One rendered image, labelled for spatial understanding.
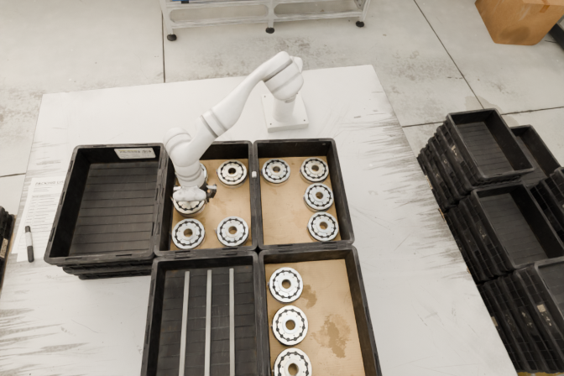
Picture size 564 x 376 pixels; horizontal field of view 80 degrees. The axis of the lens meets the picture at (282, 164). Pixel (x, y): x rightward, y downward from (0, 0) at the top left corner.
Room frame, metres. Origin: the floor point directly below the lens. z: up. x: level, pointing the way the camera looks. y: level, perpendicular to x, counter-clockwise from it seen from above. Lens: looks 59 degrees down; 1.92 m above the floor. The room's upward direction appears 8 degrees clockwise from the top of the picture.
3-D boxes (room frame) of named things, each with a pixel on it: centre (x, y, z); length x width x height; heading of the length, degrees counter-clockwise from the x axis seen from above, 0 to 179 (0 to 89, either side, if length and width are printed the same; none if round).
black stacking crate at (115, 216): (0.41, 0.52, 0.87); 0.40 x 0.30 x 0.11; 11
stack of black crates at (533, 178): (1.25, -1.41, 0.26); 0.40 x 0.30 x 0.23; 18
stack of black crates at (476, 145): (1.12, -1.03, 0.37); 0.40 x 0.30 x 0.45; 18
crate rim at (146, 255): (0.41, 0.52, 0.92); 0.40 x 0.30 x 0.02; 11
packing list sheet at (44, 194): (0.40, 0.81, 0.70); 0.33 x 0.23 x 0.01; 18
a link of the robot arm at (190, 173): (0.47, 0.27, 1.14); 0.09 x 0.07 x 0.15; 40
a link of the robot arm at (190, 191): (0.44, 0.26, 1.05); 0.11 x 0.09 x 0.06; 10
